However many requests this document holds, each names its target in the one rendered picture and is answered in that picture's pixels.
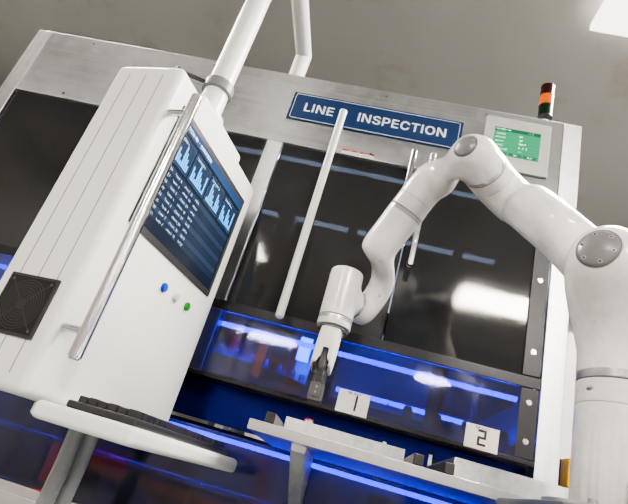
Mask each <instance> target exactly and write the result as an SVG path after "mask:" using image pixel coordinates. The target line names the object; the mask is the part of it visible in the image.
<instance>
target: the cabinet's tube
mask: <svg viewBox="0 0 628 504"><path fill-rule="evenodd" d="M270 2H271V0H246V1H245V3H244V5H243V7H242V10H241V12H240V14H239V16H238V18H237V20H236V22H235V25H234V27H233V29H232V31H231V33H230V35H229V37H228V40H227V42H226V44H225V46H224V48H223V50H222V52H221V55H220V57H219V59H218V61H217V63H216V65H215V67H214V69H213V72H212V74H211V75H209V76H208V77H207V78H206V80H205V79H203V78H201V77H198V76H196V75H194V74H192V73H189V72H187V71H185V70H184V71H185V72H186V73H187V75H188V77H190V78H192V79H195V80H197V81H199V82H202V83H204V84H203V86H202V91H203V93H202V95H205V96H206V97H207V98H208V100H209V102H210V104H211V106H212V107H213V109H214V111H215V113H216V114H217V116H218V118H219V120H220V122H221V123H222V125H223V119H222V117H221V114H222V112H223V109H224V107H225V105H226V104H228V103H229V102H230V101H231V98H232V96H233V94H234V84H235V82H236V80H237V77H238V75H239V73H240V71H241V68H242V66H243V64H244V61H245V59H246V57H247V55H248V52H249V50H250V48H251V45H252V43H253V41H254V39H255V36H256V34H257V32H258V30H259V27H260V25H261V23H262V20H263V18H264V16H265V14H266V11H267V9H268V7H269V4H270Z"/></svg>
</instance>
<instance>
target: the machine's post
mask: <svg viewBox="0 0 628 504"><path fill-rule="evenodd" d="M581 133H582V127H581V126H576V125H571V124H565V123H564V124H563V135H562V147H561V159H560V170H559V182H558V193H557V196H559V197H560V198H561V199H563V200H564V201H565V202H567V203H568V204H569V205H571V206H572V207H573V208H574V209H576V208H577V193H578V178H579V163H580V148H581ZM568 327H569V312H568V307H567V301H566V295H565V286H564V276H563V275H562V274H561V272H560V271H559V270H558V269H557V268H556V267H555V266H554V265H553V264H552V263H551V262H550V267H549V278H548V290H547V301H546V313H545V324H544V335H543V347H542V358H541V370H540V380H541V390H540V394H539V406H538V417H537V429H536V440H535V452H534V467H531V469H526V472H525V477H529V478H532V479H536V480H540V481H543V482H547V483H550V484H554V485H558V475H559V460H560V445H561V431H562V416H563V401H564V386H565V371H566V356H567V341H568Z"/></svg>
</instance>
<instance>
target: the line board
mask: <svg viewBox="0 0 628 504"><path fill-rule="evenodd" d="M340 109H346V110H347V114H346V118H345V121H344V124H343V129H346V130H351V131H356V132H362V133H367V134H372V135H377V136H382V137H387V138H393V139H398V140H403V141H408V142H413V143H419V144H424V145H429V146H434V147H439V148H445V149H450V148H451V147H452V146H453V144H454V143H455V142H456V141H457V140H458V139H459V138H461V136H462V131H463V125H464V123H463V122H458V121H452V120H447V119H441V118H436V117H431V116H425V115H420V114H414V113H409V112H403V111H398V110H393V109H387V108H382V107H376V106H371V105H365V104H360V103H354V102H349V101H344V100H338V99H333V98H327V97H322V96H316V95H311V94H306V93H300V92H295V94H294V97H293V100H292V102H291V105H290V108H289V110H288V113H287V116H286V118H289V119H294V120H299V121H304V122H310V123H315V124H320V125H325V126H330V127H335V124H336V121H337V118H338V115H339V112H340Z"/></svg>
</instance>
